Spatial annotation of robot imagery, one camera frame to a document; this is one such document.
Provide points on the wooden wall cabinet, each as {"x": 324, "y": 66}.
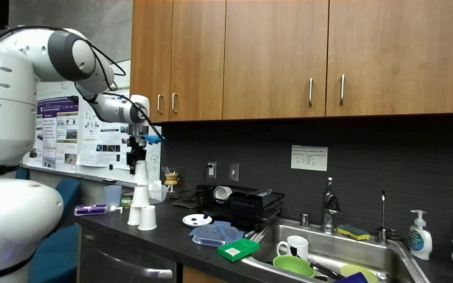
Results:
{"x": 273, "y": 59}

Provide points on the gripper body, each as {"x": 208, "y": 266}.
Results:
{"x": 136, "y": 143}

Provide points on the white plate with blue spots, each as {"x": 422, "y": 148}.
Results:
{"x": 195, "y": 221}

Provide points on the purple bottle with white cap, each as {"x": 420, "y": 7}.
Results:
{"x": 92, "y": 210}

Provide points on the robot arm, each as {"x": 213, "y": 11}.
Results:
{"x": 6, "y": 118}

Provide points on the wooden cabinet door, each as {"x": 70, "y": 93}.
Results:
{"x": 150, "y": 55}
{"x": 273, "y": 59}
{"x": 197, "y": 59}
{"x": 403, "y": 55}

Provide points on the green bowl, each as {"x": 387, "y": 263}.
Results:
{"x": 293, "y": 265}

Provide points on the chrome sink cap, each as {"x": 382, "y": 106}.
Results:
{"x": 304, "y": 221}

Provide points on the glass pour-over coffee maker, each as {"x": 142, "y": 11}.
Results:
{"x": 171, "y": 179}

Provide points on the small chrome tap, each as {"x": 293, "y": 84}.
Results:
{"x": 382, "y": 232}

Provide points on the black kitchen scale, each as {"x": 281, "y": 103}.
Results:
{"x": 185, "y": 203}

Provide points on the paper note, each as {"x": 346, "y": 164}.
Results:
{"x": 309, "y": 158}

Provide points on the steel sink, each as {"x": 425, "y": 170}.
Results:
{"x": 348, "y": 251}

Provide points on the white paper cup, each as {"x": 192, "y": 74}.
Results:
{"x": 140, "y": 196}
{"x": 147, "y": 218}
{"x": 141, "y": 173}
{"x": 133, "y": 216}

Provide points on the whiteboard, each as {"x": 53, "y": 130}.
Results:
{"x": 92, "y": 161}

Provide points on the yellow and blue sponge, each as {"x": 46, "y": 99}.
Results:
{"x": 353, "y": 232}

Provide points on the small jar with green label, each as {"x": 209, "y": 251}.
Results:
{"x": 126, "y": 199}

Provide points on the steel dishwasher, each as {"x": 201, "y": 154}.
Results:
{"x": 108, "y": 255}

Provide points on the black dish rack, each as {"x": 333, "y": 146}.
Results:
{"x": 250, "y": 212}

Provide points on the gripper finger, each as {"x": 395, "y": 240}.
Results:
{"x": 132, "y": 168}

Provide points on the white poster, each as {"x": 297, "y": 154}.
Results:
{"x": 102, "y": 143}

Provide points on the black container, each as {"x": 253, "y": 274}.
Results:
{"x": 250, "y": 202}

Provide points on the wall switch plate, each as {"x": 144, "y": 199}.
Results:
{"x": 233, "y": 171}

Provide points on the purple poster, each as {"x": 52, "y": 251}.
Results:
{"x": 55, "y": 133}

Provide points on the clear plastic container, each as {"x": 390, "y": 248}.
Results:
{"x": 157, "y": 192}

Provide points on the dark blue dish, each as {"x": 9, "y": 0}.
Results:
{"x": 352, "y": 278}

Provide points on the yellow-green bowl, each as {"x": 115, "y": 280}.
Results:
{"x": 358, "y": 271}

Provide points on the green box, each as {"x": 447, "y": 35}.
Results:
{"x": 237, "y": 249}

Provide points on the translucent blue plastic cup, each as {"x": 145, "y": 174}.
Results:
{"x": 112, "y": 195}

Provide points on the wall socket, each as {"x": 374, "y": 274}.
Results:
{"x": 211, "y": 169}

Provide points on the white mug with black print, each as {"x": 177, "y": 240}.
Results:
{"x": 295, "y": 247}

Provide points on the black utensil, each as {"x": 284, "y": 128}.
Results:
{"x": 326, "y": 271}

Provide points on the stack of blue-lidded containers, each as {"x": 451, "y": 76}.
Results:
{"x": 212, "y": 234}

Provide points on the white soap pump bottle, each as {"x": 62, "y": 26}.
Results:
{"x": 420, "y": 239}

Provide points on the blue chair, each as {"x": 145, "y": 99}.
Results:
{"x": 59, "y": 243}

